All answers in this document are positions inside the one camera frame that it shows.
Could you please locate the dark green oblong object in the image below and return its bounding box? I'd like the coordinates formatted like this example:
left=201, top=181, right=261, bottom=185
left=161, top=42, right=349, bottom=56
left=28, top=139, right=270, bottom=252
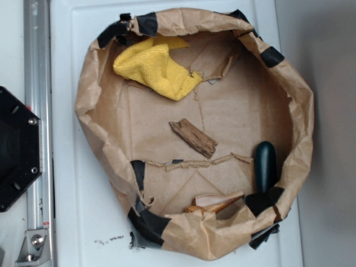
left=254, top=141, right=278, bottom=193

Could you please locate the metal corner bracket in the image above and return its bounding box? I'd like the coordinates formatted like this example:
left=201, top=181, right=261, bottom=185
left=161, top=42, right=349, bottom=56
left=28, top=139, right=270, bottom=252
left=15, top=229, right=51, bottom=266

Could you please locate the beige conch shell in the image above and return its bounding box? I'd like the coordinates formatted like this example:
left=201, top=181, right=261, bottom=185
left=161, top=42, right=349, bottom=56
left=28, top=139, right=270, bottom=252
left=184, top=191, right=245, bottom=214

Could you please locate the brown paper bag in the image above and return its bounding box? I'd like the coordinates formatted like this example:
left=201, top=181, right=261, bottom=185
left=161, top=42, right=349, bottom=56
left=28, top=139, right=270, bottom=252
left=75, top=8, right=314, bottom=260

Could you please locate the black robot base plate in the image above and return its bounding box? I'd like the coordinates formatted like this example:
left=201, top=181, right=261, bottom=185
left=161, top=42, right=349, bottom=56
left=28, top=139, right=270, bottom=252
left=0, top=86, right=42, bottom=212

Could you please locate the aluminium extrusion rail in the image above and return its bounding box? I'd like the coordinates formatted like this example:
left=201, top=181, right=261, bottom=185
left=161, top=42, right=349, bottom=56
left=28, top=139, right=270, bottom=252
left=23, top=1, right=58, bottom=266

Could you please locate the yellow microfiber cloth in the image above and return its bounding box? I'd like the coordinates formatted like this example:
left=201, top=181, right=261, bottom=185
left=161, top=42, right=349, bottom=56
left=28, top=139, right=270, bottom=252
left=113, top=34, right=203, bottom=101

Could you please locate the brown wood piece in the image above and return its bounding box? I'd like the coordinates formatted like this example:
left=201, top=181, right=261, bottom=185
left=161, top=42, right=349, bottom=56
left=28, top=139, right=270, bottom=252
left=169, top=118, right=218, bottom=159

